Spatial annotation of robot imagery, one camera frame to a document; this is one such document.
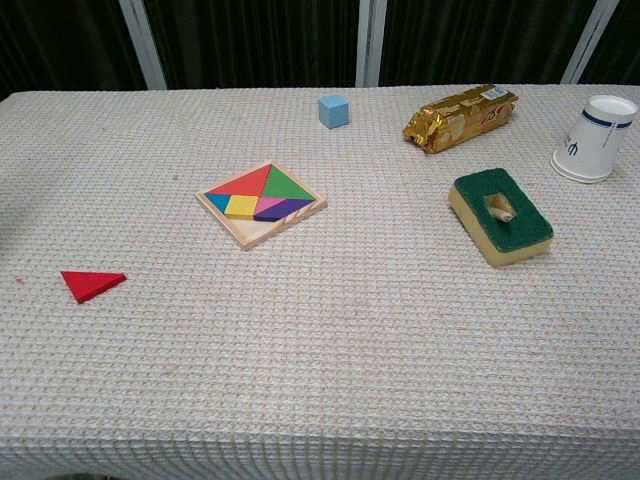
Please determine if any red triangle puzzle piece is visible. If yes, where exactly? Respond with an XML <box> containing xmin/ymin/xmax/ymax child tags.
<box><xmin>59</xmin><ymin>270</ymin><xmax>128</xmax><ymax>305</ymax></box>

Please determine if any purple parallelogram tangram piece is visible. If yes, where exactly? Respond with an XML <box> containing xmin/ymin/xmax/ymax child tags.
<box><xmin>252</xmin><ymin>198</ymin><xmax>317</xmax><ymax>223</ymax></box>

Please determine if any large green triangle tangram piece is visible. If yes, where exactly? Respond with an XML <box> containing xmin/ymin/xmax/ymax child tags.
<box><xmin>259</xmin><ymin>163</ymin><xmax>317</xmax><ymax>202</ymax></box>

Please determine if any small pink triangle tangram piece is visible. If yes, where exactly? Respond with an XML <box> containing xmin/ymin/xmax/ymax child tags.
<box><xmin>253</xmin><ymin>196</ymin><xmax>287</xmax><ymax>217</ymax></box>

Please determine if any wooden tangram puzzle tray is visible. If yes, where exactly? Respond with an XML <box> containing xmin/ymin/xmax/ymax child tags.
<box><xmin>194</xmin><ymin>159</ymin><xmax>329</xmax><ymax>253</ymax></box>

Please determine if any yellow square tangram piece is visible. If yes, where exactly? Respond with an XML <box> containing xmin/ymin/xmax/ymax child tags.
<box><xmin>223</xmin><ymin>195</ymin><xmax>260</xmax><ymax>221</ymax></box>

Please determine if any large red triangle tangram piece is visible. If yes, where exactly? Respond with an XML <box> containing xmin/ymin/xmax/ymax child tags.
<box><xmin>204</xmin><ymin>163</ymin><xmax>273</xmax><ymax>199</ymax></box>

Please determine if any light blue cube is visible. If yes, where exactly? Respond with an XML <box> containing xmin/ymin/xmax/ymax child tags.
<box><xmin>318</xmin><ymin>95</ymin><xmax>351</xmax><ymax>130</ymax></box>

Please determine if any gold foil snack package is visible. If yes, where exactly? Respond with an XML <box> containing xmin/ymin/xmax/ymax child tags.
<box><xmin>402</xmin><ymin>83</ymin><xmax>519</xmax><ymax>155</ymax></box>

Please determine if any yellow green scouring sponge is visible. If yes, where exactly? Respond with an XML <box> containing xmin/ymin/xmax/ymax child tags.
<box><xmin>447</xmin><ymin>167</ymin><xmax>555</xmax><ymax>268</ymax></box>

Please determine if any dark green curtain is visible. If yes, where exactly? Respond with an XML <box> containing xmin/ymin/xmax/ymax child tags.
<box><xmin>0</xmin><ymin>0</ymin><xmax>640</xmax><ymax>101</ymax></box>

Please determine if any white paper cup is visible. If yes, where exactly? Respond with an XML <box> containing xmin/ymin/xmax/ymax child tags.
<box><xmin>550</xmin><ymin>94</ymin><xmax>639</xmax><ymax>185</ymax></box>

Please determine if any white window frame post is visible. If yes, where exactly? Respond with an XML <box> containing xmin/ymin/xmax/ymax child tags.
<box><xmin>560</xmin><ymin>0</ymin><xmax>621</xmax><ymax>85</ymax></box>
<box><xmin>354</xmin><ymin>0</ymin><xmax>387</xmax><ymax>88</ymax></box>
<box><xmin>118</xmin><ymin>0</ymin><xmax>168</xmax><ymax>91</ymax></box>

